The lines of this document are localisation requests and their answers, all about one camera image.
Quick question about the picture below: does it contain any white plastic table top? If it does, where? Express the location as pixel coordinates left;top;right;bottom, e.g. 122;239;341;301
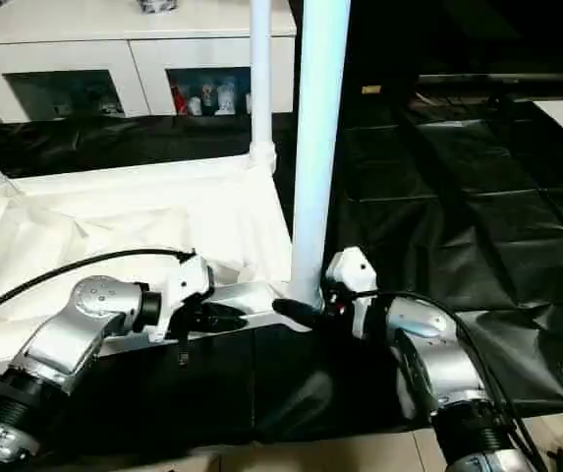
0;152;308;381

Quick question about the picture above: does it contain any black plastic mat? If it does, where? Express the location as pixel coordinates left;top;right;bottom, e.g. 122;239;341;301
0;98;563;463

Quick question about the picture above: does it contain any tall clear bottle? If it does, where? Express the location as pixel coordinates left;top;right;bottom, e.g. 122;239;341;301
217;79;235;117

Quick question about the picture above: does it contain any white cabinet with glass doors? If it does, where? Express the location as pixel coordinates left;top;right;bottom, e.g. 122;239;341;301
0;0;298;122

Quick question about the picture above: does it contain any small dark grey bundle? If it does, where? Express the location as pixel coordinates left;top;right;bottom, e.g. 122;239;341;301
141;0;180;14

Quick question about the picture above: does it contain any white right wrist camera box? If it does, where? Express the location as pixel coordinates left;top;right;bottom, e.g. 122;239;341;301
321;247;379;341

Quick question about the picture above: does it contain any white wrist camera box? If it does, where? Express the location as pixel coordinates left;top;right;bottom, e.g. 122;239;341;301
147;253;216;345
321;247;379;341

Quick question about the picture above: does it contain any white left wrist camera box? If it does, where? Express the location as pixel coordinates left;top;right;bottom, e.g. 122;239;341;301
147;253;216;345

